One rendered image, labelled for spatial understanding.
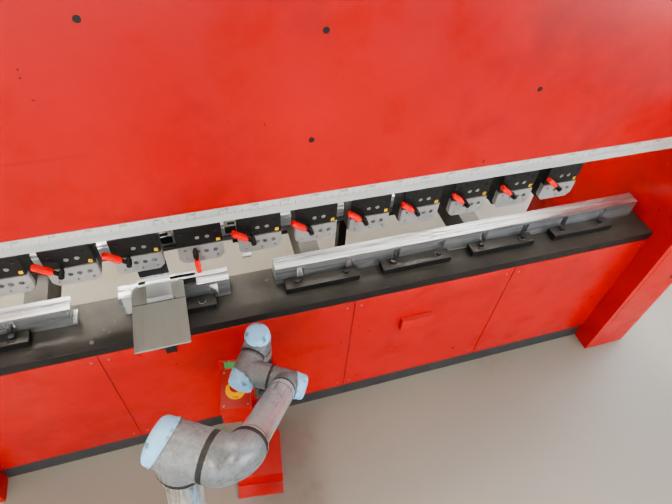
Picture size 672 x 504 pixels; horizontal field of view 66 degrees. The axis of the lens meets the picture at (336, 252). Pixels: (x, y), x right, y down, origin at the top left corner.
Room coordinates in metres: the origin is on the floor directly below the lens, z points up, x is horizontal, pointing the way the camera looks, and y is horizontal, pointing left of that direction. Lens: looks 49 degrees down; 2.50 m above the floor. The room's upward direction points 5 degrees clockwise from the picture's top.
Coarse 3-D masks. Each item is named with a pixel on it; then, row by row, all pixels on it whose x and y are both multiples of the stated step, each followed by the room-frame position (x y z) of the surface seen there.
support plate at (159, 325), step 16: (144, 288) 1.05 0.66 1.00; (176, 288) 1.06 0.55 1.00; (160, 304) 0.99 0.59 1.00; (176, 304) 1.00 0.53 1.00; (144, 320) 0.92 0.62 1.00; (160, 320) 0.93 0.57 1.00; (176, 320) 0.93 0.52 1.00; (144, 336) 0.86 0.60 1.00; (160, 336) 0.86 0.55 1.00; (176, 336) 0.87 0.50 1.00
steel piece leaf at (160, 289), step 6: (150, 282) 1.08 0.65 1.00; (156, 282) 1.08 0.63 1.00; (162, 282) 1.08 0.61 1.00; (168, 282) 1.08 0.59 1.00; (150, 288) 1.05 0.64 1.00; (156, 288) 1.05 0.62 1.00; (162, 288) 1.06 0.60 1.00; (168, 288) 1.06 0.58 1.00; (150, 294) 1.03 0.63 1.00; (156, 294) 1.03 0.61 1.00; (162, 294) 1.03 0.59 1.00; (168, 294) 1.02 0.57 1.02; (150, 300) 0.99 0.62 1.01; (156, 300) 1.00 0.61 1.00
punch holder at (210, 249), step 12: (192, 228) 1.11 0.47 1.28; (204, 228) 1.12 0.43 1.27; (216, 228) 1.13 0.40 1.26; (180, 240) 1.09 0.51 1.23; (192, 240) 1.10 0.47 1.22; (204, 240) 1.12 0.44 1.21; (180, 252) 1.08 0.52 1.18; (192, 252) 1.10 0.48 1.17; (204, 252) 1.11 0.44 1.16; (216, 252) 1.13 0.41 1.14
